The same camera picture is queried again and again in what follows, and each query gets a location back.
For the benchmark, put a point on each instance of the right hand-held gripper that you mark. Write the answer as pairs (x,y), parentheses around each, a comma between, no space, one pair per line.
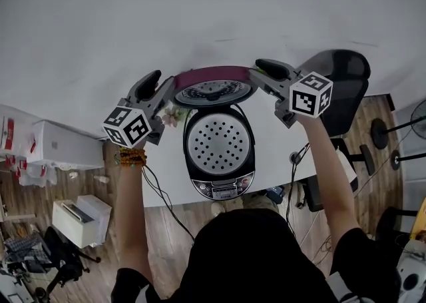
(309,98)

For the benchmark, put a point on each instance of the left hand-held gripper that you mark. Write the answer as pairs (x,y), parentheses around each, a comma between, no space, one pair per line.
(128,128)

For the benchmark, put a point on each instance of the purple rice cooker lid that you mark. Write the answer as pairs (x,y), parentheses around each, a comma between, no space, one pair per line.
(213,75)

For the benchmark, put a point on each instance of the person's left forearm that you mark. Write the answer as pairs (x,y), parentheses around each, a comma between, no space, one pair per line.
(131,211)

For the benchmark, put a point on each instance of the person's right forearm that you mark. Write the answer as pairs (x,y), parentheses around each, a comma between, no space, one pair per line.
(333,178)

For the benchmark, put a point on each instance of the pink green leafy plant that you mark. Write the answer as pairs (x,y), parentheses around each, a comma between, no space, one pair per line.
(173,117)

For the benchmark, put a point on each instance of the white perforated steamer tray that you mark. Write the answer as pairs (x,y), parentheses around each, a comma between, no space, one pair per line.
(196,143)

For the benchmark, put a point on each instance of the white table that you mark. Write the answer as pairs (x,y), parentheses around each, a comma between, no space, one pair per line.
(273,148)

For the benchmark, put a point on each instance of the black mesh office chair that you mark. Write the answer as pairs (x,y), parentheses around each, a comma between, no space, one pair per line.
(346,102)

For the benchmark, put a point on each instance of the white water dispenser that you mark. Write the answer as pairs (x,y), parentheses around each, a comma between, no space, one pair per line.
(66,145)

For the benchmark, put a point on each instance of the crumpled paper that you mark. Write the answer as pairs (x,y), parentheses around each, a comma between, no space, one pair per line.
(73,175)

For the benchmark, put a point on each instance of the black battery pack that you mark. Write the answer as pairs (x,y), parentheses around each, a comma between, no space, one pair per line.
(275,194)

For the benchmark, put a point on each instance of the white cushion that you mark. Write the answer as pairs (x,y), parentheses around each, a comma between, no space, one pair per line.
(349,168)

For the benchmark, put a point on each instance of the black standing fan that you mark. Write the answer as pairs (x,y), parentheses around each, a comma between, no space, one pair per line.
(378,133)

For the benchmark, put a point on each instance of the person's legs olive trousers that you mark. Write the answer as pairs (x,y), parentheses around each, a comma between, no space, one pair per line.
(256,201)

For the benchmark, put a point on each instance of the clear water jug red label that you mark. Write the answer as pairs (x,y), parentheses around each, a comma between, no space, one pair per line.
(13,132)

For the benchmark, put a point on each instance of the black stand round base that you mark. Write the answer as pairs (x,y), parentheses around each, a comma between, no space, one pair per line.
(395,160)

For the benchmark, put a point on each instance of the white box appliance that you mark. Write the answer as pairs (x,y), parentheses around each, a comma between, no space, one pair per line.
(80,225)

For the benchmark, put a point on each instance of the person's torso black shirt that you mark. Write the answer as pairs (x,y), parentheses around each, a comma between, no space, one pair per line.
(253,261)

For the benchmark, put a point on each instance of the black swivel chair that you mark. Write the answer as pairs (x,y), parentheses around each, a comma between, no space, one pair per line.
(63,261)

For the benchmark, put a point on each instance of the plaid cloth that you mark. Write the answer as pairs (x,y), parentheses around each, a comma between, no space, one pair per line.
(23,246)

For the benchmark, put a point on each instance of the yellow wooden table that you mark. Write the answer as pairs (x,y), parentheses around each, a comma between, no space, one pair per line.
(420,218)

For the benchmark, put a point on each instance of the grey white device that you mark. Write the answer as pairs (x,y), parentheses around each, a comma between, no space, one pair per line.
(412,278)

